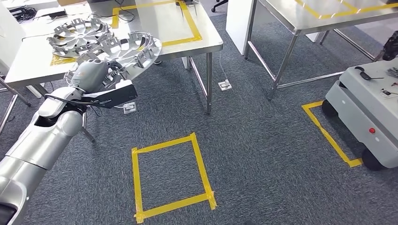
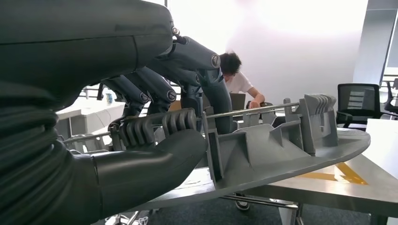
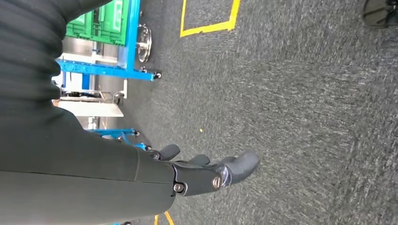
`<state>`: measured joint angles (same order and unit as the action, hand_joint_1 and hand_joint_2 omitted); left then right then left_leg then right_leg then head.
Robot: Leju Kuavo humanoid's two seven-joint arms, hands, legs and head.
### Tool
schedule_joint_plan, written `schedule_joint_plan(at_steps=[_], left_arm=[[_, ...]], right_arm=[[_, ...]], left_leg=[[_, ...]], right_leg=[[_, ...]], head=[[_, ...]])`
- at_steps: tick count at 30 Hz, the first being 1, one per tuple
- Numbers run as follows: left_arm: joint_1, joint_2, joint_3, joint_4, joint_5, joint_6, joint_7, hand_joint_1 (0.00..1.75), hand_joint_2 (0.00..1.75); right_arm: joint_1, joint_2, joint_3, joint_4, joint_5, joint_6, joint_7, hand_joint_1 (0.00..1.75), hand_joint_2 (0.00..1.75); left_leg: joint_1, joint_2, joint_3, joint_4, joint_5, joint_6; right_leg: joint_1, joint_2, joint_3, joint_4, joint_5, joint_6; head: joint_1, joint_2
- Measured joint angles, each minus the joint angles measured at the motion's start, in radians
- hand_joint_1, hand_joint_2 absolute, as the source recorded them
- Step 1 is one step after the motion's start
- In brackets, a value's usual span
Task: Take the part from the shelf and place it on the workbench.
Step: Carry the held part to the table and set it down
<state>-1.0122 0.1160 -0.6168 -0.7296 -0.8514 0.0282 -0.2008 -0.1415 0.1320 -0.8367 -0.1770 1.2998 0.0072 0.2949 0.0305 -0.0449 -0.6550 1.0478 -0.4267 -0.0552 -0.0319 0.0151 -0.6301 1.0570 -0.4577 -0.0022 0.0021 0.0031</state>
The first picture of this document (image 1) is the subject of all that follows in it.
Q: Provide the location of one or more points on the yellow floor tape square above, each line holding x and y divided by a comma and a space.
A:
136, 186
326, 133

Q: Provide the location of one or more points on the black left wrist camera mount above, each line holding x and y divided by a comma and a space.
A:
118, 96

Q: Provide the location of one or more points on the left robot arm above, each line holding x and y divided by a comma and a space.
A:
40, 146

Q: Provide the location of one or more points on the grey wheeled robot cart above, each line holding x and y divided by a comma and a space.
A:
360, 105

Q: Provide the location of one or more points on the grey plastic hubcap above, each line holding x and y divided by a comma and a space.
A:
124, 46
77, 35

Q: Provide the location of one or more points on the black office chair base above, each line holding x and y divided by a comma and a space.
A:
219, 4

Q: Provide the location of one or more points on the white floor socket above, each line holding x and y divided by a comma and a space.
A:
129, 107
224, 84

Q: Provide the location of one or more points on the yellow table tape square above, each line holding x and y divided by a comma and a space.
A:
191, 28
342, 13

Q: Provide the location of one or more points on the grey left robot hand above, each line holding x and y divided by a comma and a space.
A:
90, 74

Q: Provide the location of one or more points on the black hand tool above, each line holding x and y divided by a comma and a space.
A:
362, 73

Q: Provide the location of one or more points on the steel workbench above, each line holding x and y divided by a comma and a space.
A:
186, 24

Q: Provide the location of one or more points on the steel table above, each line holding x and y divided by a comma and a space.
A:
311, 21

